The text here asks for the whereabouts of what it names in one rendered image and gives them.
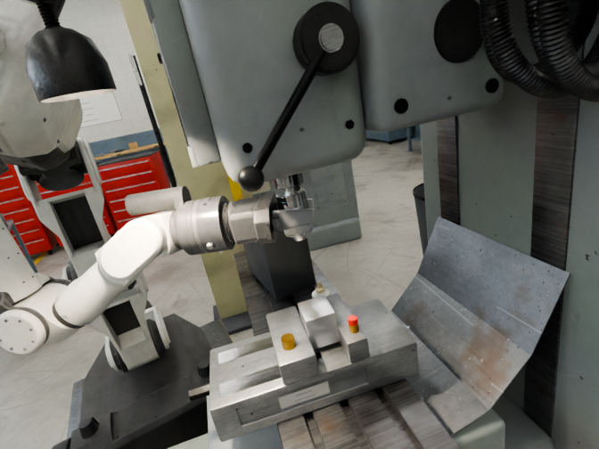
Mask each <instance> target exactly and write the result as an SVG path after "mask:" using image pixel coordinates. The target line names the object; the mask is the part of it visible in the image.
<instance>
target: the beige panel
mask: <svg viewBox="0 0 599 449"><path fill-rule="evenodd" d="M119 2H120V5H121V8H122V11H123V13H124V16H125V20H126V23H127V27H128V30H129V33H130V36H131V39H132V42H133V45H134V48H135V52H136V55H137V59H138V61H139V64H140V67H141V70H142V72H143V75H144V81H145V84H146V86H147V89H148V92H149V95H150V97H151V101H152V106H153V108H154V111H155V114H156V117H157V120H158V123H159V126H160V131H161V133H162V136H163V139H164V143H165V145H166V148H167V151H168V155H169V158H170V162H171V165H172V168H173V170H174V173H175V176H176V181H177V184H178V186H184V185H185V186H186V187H187V188H188V190H189V193H190V195H191V199H192V200H200V199H205V198H208V197H217V196H225V197H226V198H227V199H228V201H229V202H230V201H238V200H242V199H248V198H252V194H251V192H246V191H245V190H244V189H243V188H242V187H241V186H240V185H239V184H238V183H237V182H235V181H233V180H232V179H231V177H230V176H229V175H228V174H227V172H226V170H225V168H224V166H223V164H222V161H221V160H220V161H219V162H216V163H212V164H208V165H204V166H200V167H193V165H192V162H191V160H190V156H189V153H188V150H187V143H186V140H185V135H184V132H183V128H182V126H181V122H180V119H179V117H178V113H177V110H176V105H175V103H174V99H173V95H172V93H171V90H170V86H169V83H168V78H167V75H166V71H165V69H164V66H163V64H160V63H159V60H158V56H157V53H159V52H160V51H159V47H158V45H157V42H156V38H155V36H154V33H153V29H152V24H151V23H150V21H149V19H148V16H147V12H146V10H145V7H144V1H143V0H119ZM243 251H245V250H244V247H243V244H236V243H235V244H234V248H233V249H229V250H224V251H223V253H221V254H219V253H218V252H211V253H204V254H201V259H202V262H203V265H204V268H205V271H206V274H207V276H208V279H209V285H210V287H211V290H212V293H213V296H214V299H215V301H216V304H215V305H214V306H213V314H214V321H215V320H216V319H219V320H220V322H222V324H223V326H224V327H225V329H226V331H227V333H228V335H232V334H235V333H237V332H240V331H246V330H248V329H251V328H252V326H251V322H250V317H249V313H248V310H247V307H246V303H245V298H244V295H243V291H242V285H241V281H240V278H239V274H238V271H237V267H236V263H235V259H234V254H236V253H240V252H243Z"/></svg>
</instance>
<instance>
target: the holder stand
mask: <svg viewBox="0 0 599 449"><path fill-rule="evenodd" d="M243 247H244V250H245V254H246V257H247V260H248V264H249V268H250V271H251V272H252V273H253V274H254V275H255V276H256V278H257V279H258V280H259V281H260V282H261V283H262V284H263V285H264V287H265V288H266V289H267V290H268V291H269V292H270V293H271V294H272V296H273V297H274V298H275V299H276V300H279V299H281V298H285V297H287V296H289V295H291V294H293V293H295V292H298V291H300V290H304V289H305V288H307V287H310V286H312V285H314V284H316V279H315V275H314V270H313V266H312V261H311V256H310V251H309V246H308V238H306V239H305V240H303V241H295V240H294V239H293V238H292V237H287V236H286V235H284V231H279V232H278V235H277V239H276V242H271V243H266V244H261V243H260V242H259V241H255V242H249V243H243Z"/></svg>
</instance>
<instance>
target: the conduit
mask: <svg viewBox="0 0 599 449"><path fill-rule="evenodd" d="M578 1H579V3H578V7H577V8H578V9H577V10H576V14H575V16H576V17H574V19H573V20H574V21H573V22H572V24H571V25H570V23H569V22H568V21H569V19H570V18H569V17H568V15H569V13H568V10H569V9H570V8H569V7H568V5H569V4H570V3H569V2H568V0H524V1H523V2H524V3H526V4H525V5H524V7H525V8H526V10H525V13H527V15H526V16H525V18H527V21H526V22H527V23H528V26H527V28H529V31H528V32H529V33H530V34H529V36H530V37H531V39H530V41H531V42H533V43H532V45H533V46H534V48H533V50H535V54H536V55H537V57H538V60H539V62H538V63H535V64H532V65H531V64H530V63H529V61H528V60H527V59H526V57H525V56H524V55H523V53H522V51H521V49H520V47H519V46H518V45H517V41H515V39H516V38H515V37H514V34H513V31H512V30H511V29H512V27H510V25H511V23H510V22H509V21H510V19H508V18H509V16H510V15H509V14H507V13H509V10H507V9H508V8H509V6H508V4H509V2H508V1H507V0H479V2H480V5H479V8H480V9H479V12H480V14H479V16H480V19H479V21H480V26H481V27H480V30H481V32H480V33H481V34H482V36H481V38H483V40H482V42H483V43H484V45H483V46H485V48H484V50H485V51H486V52H485V54H487V57H488V60H489V61H490V64H491V65H492V67H493V68H494V70H495V71H496V73H497V74H498V75H499V76H500V77H502V78H503V79H504V80H506V81H507V82H510V83H513V84H515V85H517V86H518V87H519V88H520V89H521V90H523V91H524V92H527V93H528V94H533V95H534V96H536V97H540V98H561V97H566V96H568V95H571V94H572V95H573V96H575V97H578V98H579V99H582V100H586V101H590V102H599V34H598V35H597V38H596V39H595V41H594V44H593V45H592V46H593V47H592V48H591V51H589V54H588V55H587V57H585V60H583V61H582V62H581V61H580V60H579V57H578V54H576V53H577V52H578V50H579V49H580V48H581V46H582V45H583V44H584V42H585V41H586V40H587V37H588V36H589V33H590V32H591V28H592V27H593V25H594V24H595V20H596V19H597V18H596V15H597V14H598V11H599V0H578ZM569 25H570V27H569Z"/></svg>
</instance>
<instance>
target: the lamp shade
mask: <svg viewBox="0 0 599 449"><path fill-rule="evenodd" d="M25 57H26V70H27V74H28V77H29V80H30V83H31V85H32V87H33V89H34V91H35V94H36V96H37V99H38V101H39V102H64V101H70V100H77V99H82V98H87V97H92V96H97V95H101V94H107V93H111V92H114V91H116V90H117V87H116V85H115V83H114V80H113V77H112V74H111V70H110V67H109V64H108V62H107V61H106V60H105V58H104V57H103V55H102V53H101V52H100V51H99V49H98V48H97V46H96V45H95V43H94V42H93V40H92V39H91V38H90V37H87V36H85V35H83V34H81V33H79V32H77V31H76V30H74V29H68V28H64V27H59V26H55V27H48V28H44V29H43V30H39V31H38V32H37V33H36V34H35V35H34V36H33V37H32V38H31V39H30V40H29V41H28V42H27V43H26V44H25Z"/></svg>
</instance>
